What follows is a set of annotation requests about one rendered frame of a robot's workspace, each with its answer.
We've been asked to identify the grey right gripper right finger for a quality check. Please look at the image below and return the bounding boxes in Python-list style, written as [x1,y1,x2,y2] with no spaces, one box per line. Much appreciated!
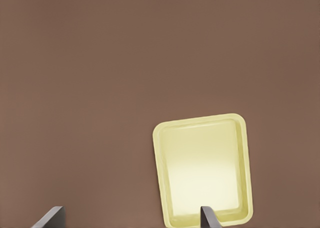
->
[200,206,223,228]

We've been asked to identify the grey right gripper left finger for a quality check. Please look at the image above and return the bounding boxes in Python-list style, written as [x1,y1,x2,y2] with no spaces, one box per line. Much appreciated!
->
[31,206,67,228]

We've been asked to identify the pale yellow rectangular tray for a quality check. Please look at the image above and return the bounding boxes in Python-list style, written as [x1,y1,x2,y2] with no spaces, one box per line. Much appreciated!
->
[152,112,254,228]

